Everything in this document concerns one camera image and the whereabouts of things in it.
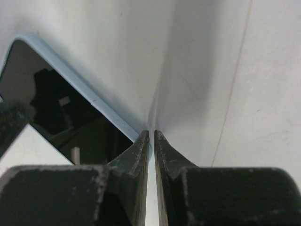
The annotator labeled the black smartphone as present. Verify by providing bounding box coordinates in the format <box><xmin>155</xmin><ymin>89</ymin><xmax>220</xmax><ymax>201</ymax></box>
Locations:
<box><xmin>0</xmin><ymin>40</ymin><xmax>132</xmax><ymax>164</ymax></box>

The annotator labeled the light blue phone case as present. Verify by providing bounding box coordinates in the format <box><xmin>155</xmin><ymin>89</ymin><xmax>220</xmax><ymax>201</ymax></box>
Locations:
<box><xmin>0</xmin><ymin>35</ymin><xmax>138</xmax><ymax>163</ymax></box>

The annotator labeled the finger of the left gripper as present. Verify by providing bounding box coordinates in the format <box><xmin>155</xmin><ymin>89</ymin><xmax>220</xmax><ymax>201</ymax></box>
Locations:
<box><xmin>0</xmin><ymin>101</ymin><xmax>35</xmax><ymax>157</ymax></box>

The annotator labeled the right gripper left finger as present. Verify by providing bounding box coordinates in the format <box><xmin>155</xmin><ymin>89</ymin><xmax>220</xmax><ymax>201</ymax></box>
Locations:
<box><xmin>0</xmin><ymin>130</ymin><xmax>149</xmax><ymax>226</ymax></box>

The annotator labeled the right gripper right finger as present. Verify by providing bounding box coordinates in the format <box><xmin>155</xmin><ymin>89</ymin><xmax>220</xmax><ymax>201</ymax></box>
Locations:
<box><xmin>154</xmin><ymin>130</ymin><xmax>301</xmax><ymax>226</ymax></box>

